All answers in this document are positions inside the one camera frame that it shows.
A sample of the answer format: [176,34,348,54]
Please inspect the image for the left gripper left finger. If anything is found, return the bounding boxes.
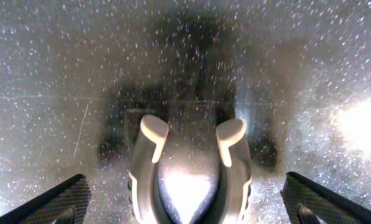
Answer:
[0,174,92,224]

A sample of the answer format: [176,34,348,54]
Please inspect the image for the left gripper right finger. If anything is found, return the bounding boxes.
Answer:
[280,171,371,224]

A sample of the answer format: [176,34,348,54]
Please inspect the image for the black and white pliers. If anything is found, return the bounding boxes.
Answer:
[127,114,253,224]

